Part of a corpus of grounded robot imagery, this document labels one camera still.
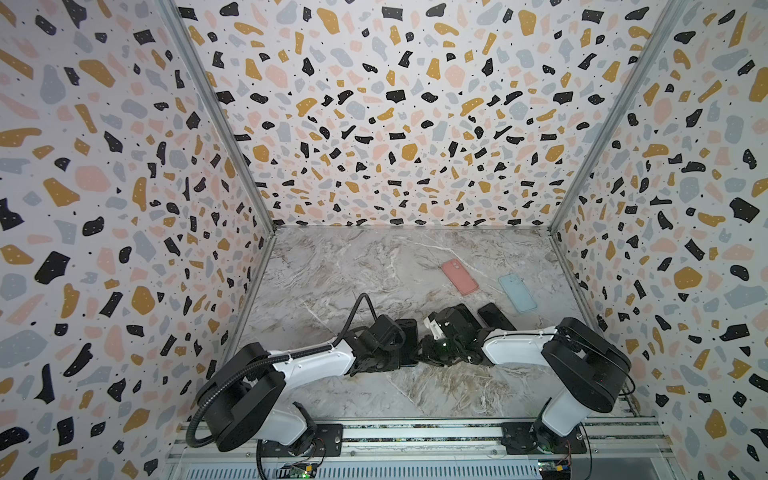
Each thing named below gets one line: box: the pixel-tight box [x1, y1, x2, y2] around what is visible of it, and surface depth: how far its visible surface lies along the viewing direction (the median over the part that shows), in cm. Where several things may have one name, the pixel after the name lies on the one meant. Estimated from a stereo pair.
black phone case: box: [397, 318, 419, 368], surface depth 92 cm
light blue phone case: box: [498, 274, 538, 313], surface depth 105 cm
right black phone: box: [478, 302, 517, 331], surface depth 98 cm
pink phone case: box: [442, 259, 479, 295], surface depth 109 cm
